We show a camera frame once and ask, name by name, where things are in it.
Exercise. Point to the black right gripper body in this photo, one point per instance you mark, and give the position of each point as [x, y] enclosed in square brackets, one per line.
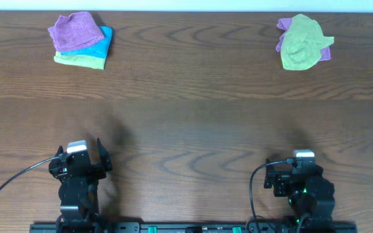
[282, 187]

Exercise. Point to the folded blue cloth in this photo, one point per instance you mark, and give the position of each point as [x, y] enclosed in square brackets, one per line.
[99, 49]

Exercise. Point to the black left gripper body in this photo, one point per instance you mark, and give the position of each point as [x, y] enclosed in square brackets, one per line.
[80, 165]

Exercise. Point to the folded purple cloth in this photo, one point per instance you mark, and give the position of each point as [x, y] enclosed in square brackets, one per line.
[76, 31]

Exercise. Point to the folded green cloth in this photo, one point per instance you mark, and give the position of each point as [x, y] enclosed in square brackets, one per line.
[80, 60]

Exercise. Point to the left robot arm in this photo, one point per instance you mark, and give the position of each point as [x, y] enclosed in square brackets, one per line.
[78, 192]

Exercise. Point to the light green cloth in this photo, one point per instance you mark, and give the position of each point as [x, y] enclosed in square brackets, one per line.
[303, 43]

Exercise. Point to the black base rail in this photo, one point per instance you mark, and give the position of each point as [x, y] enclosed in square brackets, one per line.
[135, 227]

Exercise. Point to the crumpled purple cloth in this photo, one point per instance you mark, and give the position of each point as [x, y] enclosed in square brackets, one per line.
[284, 24]

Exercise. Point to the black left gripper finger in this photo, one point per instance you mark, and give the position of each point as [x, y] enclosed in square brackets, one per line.
[59, 151]
[104, 156]

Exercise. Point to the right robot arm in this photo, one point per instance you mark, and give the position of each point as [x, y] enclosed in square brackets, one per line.
[309, 194]

